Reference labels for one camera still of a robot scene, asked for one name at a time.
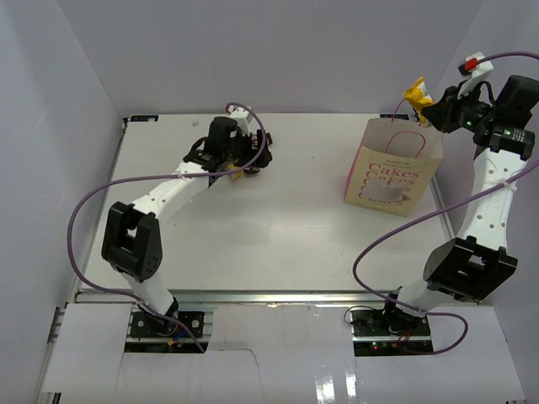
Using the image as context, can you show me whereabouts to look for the beige paper cakes bag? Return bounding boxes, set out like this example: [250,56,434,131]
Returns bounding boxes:
[344,117,443,217]

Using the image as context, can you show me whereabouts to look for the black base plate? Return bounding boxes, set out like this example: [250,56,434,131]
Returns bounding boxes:
[344,306,431,338]
[128,310,205,338]

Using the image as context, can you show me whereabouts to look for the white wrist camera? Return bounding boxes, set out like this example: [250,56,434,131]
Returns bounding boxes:
[457,52,494,98]
[227,105,252,126]

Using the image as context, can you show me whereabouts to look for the yellow candy pack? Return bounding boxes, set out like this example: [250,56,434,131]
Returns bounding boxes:
[403,77,435,127]

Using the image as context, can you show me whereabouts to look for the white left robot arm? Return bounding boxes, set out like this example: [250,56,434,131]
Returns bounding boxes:
[101,114,273,336]

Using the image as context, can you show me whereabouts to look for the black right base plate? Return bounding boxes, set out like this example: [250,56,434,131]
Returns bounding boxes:
[344,306,431,338]

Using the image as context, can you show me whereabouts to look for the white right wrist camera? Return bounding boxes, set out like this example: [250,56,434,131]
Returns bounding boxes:
[457,52,494,98]

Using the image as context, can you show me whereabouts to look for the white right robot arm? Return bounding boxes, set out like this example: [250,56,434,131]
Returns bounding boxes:
[380,75,538,336]

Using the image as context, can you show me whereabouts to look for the yellow candy bar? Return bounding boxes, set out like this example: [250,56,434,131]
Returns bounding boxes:
[226,164,243,180]

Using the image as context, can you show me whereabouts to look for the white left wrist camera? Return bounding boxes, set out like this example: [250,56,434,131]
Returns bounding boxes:
[227,105,252,126]

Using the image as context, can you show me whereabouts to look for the brown candy wrapper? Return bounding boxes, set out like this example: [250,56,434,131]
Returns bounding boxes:
[243,167,260,175]

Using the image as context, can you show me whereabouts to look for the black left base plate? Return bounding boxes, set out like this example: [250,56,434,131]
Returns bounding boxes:
[128,310,205,338]

